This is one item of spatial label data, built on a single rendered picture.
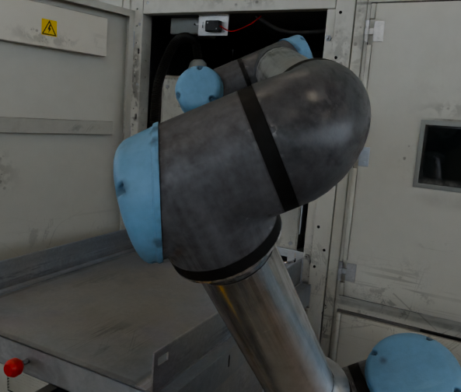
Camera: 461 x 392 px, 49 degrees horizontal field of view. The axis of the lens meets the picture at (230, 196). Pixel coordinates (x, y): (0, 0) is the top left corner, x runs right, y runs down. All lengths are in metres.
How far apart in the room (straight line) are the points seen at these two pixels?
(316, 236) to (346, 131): 0.97
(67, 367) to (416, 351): 0.58
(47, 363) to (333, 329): 0.76
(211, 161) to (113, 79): 1.26
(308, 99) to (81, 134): 1.22
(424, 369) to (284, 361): 0.20
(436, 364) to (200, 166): 0.43
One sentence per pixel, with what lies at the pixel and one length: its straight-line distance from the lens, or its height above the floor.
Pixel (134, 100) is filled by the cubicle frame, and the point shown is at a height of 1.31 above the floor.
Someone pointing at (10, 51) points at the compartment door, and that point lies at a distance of 1.47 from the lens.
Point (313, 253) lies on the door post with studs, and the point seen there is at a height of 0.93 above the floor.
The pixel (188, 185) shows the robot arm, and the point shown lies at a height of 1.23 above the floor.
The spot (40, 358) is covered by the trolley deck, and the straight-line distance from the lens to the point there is 1.02.
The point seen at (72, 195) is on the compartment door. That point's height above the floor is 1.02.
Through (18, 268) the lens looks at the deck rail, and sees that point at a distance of 1.34.
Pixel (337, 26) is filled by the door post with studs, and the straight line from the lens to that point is 1.37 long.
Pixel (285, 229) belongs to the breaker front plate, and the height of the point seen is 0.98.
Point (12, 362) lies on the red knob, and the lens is 1.01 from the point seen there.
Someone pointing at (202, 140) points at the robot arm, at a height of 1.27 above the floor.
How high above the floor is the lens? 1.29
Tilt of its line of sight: 9 degrees down
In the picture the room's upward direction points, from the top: 4 degrees clockwise
